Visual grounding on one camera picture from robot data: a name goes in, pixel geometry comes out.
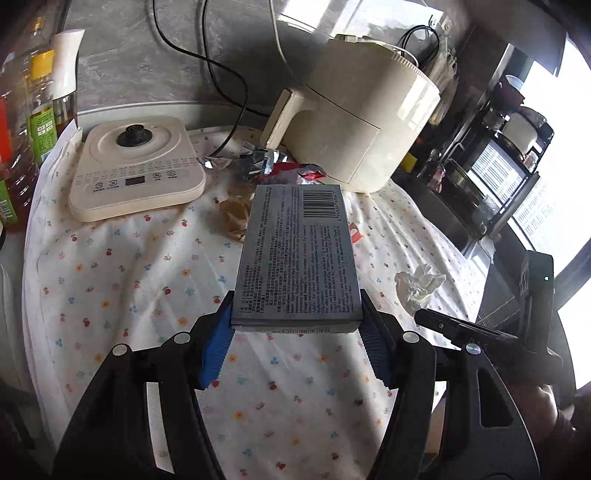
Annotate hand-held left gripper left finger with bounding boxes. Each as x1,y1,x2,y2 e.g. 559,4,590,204
51,290,237,480

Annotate yellow cap oil bottle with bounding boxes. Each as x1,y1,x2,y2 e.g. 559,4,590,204
28,50,59,165

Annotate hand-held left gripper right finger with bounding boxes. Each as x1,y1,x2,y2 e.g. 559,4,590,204
359,288,542,480

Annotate large amber oil bottle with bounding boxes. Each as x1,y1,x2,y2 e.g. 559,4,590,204
0,18,41,225

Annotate coiled black cable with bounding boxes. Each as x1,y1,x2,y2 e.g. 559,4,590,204
396,24,440,62

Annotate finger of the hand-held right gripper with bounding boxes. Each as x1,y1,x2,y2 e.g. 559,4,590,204
414,308,520,352

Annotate hanging plastic bags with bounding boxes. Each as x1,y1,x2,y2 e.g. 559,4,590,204
428,28,463,126

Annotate person's right hand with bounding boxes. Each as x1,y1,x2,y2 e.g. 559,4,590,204
512,382,561,445

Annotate black dish rack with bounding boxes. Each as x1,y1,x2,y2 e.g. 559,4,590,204
438,74,555,243

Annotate floral white tablecloth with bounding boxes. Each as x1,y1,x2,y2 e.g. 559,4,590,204
21,124,491,480

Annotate white kettle base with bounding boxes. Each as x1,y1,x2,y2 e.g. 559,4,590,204
69,117,208,223

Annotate crumpled brown paper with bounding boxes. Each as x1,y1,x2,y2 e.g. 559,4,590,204
218,198,254,242

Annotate steel sink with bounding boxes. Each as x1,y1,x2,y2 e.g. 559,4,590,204
392,172,474,243

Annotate white tissue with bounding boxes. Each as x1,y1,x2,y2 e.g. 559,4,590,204
394,264,448,317

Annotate glass pot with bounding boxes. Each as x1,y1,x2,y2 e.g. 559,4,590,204
443,154,500,219

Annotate white power cable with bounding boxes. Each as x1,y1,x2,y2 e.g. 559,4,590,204
269,0,297,89

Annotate black power cable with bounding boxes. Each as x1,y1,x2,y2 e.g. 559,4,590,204
152,0,250,158

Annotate black window frame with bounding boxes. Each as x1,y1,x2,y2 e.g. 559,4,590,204
462,0,591,402

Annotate crumpled foil scrap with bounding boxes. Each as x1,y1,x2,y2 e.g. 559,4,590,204
203,141,274,180

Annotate cream air fryer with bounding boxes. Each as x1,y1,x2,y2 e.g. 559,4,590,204
259,34,441,193

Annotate white bowl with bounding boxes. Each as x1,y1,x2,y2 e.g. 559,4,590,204
501,106,544,154

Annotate person's right forearm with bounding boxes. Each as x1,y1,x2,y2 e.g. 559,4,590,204
549,405,583,445

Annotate grey printed cardboard box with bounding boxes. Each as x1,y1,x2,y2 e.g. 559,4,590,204
229,184,363,334

